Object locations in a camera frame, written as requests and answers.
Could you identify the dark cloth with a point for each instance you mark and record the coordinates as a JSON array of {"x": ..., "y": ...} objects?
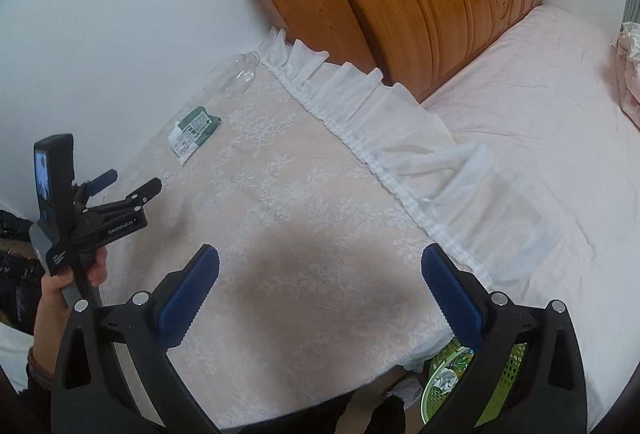
[{"x": 15, "y": 264}]

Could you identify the person's left forearm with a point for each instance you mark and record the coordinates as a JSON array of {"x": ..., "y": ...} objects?
[{"x": 44, "y": 334}]

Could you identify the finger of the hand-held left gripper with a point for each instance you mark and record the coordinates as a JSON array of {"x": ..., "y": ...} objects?
[
  {"x": 102, "y": 179},
  {"x": 135, "y": 194}
]

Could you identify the shiny green wrapper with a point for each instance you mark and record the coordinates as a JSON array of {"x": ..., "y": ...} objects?
[{"x": 457, "y": 357}]

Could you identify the person's left hand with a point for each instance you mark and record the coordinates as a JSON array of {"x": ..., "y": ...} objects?
[{"x": 97, "y": 266}]

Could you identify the white lace tablecloth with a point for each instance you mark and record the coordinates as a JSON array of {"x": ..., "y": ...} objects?
[{"x": 310, "y": 214}]

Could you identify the pink bed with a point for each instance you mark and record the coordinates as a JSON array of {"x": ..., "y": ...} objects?
[{"x": 540, "y": 114}]

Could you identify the white cloth on floor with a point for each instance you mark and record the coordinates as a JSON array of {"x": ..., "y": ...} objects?
[{"x": 406, "y": 391}]

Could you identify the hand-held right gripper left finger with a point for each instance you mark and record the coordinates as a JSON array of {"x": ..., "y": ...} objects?
[{"x": 187, "y": 301}]

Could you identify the green and white packet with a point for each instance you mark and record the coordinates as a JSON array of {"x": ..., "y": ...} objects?
[{"x": 195, "y": 136}]

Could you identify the folded pink quilt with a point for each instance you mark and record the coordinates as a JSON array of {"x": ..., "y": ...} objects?
[{"x": 631, "y": 69}]

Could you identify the clear plastic bottle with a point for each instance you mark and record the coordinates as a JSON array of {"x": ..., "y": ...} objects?
[{"x": 240, "y": 74}]

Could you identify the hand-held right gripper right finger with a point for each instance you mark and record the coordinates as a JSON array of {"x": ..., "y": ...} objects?
[{"x": 452, "y": 299}]

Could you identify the green plastic wastebasket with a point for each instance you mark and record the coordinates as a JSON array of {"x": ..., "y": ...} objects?
[{"x": 431, "y": 406}]

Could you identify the grey white paper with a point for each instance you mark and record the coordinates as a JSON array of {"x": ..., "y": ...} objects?
[{"x": 445, "y": 381}]

